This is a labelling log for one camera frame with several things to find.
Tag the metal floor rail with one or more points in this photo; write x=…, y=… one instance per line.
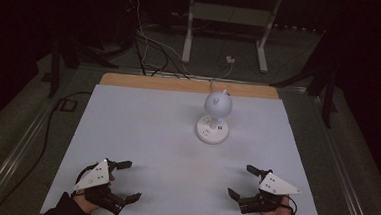
x=342, y=163
x=19, y=147

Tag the white metal stand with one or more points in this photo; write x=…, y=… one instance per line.
x=187, y=37

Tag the black stand leg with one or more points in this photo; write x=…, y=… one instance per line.
x=328, y=102
x=54, y=72

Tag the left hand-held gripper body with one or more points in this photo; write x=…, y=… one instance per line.
x=95, y=178

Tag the person's left hand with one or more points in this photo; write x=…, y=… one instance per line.
x=85, y=204

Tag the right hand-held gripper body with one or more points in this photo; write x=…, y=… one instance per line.
x=275, y=185

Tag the black square floor bracket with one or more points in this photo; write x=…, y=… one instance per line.
x=66, y=105

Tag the white round desk lamp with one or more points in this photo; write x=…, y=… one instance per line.
x=217, y=104

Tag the white plug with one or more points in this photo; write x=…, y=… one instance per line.
x=230, y=59

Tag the wooden table board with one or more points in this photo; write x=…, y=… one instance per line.
x=180, y=85

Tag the white table mat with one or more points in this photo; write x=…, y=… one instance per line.
x=162, y=152

